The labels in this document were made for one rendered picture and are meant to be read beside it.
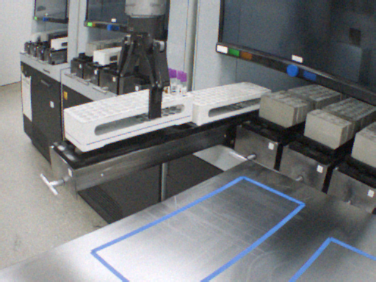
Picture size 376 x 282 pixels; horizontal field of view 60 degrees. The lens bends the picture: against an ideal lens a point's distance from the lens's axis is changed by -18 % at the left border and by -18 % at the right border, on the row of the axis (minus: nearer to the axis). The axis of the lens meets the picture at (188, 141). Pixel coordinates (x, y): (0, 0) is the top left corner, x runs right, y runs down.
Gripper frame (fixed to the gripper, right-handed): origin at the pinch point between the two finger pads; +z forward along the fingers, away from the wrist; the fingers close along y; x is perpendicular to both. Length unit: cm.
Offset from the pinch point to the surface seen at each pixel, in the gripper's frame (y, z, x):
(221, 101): 5.1, 2.3, 21.1
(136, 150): 6.0, 8.3, -5.3
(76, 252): 30.5, 6.8, -33.7
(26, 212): -102, 88, -7
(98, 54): -71, 3, 28
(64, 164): 1.8, 8.7, -21.4
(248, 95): 5.2, 2.4, 31.9
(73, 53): -109, 8, 34
